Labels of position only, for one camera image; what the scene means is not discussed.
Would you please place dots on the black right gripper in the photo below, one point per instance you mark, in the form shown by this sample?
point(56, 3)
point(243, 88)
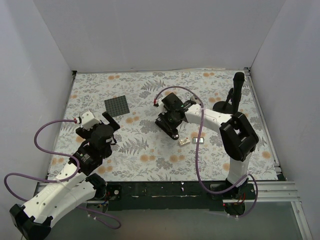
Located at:
point(165, 125)

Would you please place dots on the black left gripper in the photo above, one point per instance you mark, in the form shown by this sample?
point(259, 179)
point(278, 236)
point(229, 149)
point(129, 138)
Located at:
point(110, 120)

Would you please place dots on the white staple box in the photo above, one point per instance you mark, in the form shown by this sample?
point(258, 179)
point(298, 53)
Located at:
point(184, 141)

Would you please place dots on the silver staple strip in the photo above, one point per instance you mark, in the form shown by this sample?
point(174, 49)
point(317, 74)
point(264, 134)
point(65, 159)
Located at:
point(199, 140)

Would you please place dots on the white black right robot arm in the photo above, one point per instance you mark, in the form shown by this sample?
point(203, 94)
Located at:
point(238, 136)

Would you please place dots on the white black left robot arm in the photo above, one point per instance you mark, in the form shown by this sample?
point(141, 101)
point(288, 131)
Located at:
point(74, 184)

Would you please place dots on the dark grey studded baseplate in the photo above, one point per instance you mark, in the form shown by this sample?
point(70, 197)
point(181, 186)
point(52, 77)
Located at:
point(117, 106)

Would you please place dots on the floral patterned table mat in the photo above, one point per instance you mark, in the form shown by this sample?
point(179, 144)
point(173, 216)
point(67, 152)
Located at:
point(143, 151)

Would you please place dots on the black microphone on stand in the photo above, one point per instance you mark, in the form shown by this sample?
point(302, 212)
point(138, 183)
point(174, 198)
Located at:
point(231, 104)

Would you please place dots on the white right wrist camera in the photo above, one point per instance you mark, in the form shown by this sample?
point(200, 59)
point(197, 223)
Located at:
point(158, 103)

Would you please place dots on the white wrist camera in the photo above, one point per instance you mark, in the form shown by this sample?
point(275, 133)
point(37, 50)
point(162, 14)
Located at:
point(87, 120)
point(158, 103)

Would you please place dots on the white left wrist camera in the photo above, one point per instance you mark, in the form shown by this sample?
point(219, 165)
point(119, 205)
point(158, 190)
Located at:
point(87, 120)

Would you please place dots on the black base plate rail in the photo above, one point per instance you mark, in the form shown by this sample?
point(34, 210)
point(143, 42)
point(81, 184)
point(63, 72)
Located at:
point(170, 195)

